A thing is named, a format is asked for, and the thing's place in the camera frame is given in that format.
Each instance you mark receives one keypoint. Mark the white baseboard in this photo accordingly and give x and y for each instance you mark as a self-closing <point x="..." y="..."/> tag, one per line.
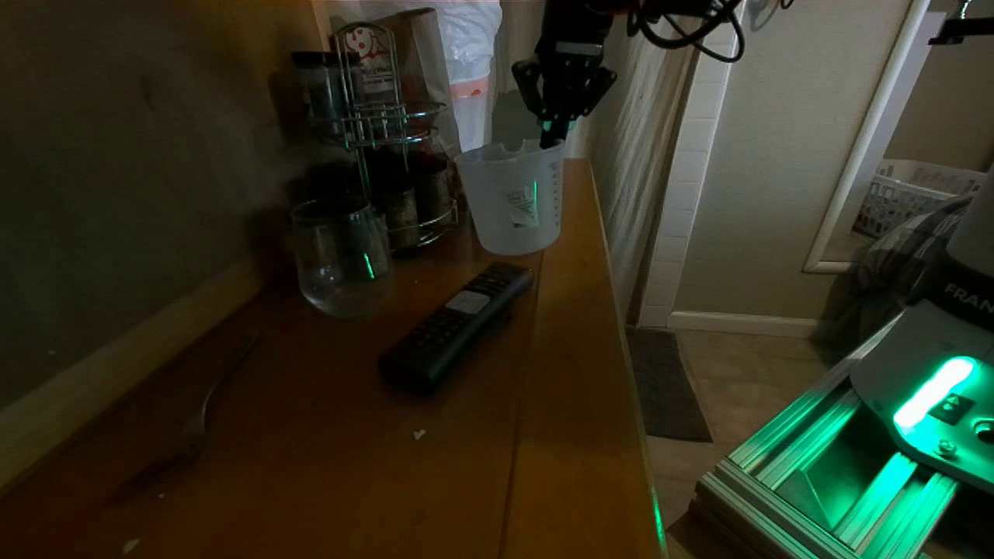
<point x="741" y="320"/>

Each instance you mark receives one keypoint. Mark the cluster of spice jars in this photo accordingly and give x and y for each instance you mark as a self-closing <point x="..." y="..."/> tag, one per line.
<point x="368" y="78"/>

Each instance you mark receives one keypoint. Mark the black remote control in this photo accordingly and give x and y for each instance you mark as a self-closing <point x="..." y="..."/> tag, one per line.
<point x="454" y="328"/>

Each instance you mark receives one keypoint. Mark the clear drinking glass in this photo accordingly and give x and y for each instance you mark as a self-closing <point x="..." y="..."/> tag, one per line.
<point x="338" y="282"/>

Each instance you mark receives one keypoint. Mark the tall glass spice bottle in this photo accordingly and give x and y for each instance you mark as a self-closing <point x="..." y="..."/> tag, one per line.
<point x="314" y="99"/>

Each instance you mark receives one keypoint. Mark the white door frame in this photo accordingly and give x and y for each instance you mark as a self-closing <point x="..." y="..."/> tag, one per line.
<point x="873" y="125"/>

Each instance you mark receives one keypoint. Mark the translucent plastic measuring jug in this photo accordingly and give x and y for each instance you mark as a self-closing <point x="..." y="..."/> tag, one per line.
<point x="513" y="205"/>

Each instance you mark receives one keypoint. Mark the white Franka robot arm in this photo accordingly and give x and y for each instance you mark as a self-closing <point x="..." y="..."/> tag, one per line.
<point x="934" y="398"/>

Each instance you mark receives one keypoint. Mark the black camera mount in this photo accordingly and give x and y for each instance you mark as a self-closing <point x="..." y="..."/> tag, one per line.
<point x="965" y="27"/>

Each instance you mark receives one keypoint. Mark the grey brown paper bag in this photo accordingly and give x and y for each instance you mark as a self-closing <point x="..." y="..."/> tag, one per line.
<point x="507" y="119"/>

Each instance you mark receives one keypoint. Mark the metal spoon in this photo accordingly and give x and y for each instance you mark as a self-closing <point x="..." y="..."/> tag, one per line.
<point x="198" y="425"/>

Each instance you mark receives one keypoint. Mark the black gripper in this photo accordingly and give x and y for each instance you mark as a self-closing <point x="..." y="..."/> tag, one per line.
<point x="566" y="63"/>

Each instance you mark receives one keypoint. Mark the dark door mat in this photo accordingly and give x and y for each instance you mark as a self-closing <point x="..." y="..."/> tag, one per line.
<point x="662" y="384"/>

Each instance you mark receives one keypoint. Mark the white laundry basket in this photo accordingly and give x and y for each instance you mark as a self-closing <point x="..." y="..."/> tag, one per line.
<point x="917" y="187"/>

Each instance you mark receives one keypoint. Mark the aluminium profile base frame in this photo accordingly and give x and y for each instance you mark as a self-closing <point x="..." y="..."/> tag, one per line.
<point x="808" y="475"/>

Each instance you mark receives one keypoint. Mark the grey plaid blanket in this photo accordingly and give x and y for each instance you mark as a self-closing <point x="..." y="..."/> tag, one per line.
<point x="890" y="276"/>

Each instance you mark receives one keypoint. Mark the dark spice jar in rack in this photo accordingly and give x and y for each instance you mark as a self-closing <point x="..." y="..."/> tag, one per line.
<point x="395" y="203"/>
<point x="435" y="190"/>

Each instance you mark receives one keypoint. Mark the wooden dresser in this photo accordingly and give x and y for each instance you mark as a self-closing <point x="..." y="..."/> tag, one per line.
<point x="540" y="454"/>

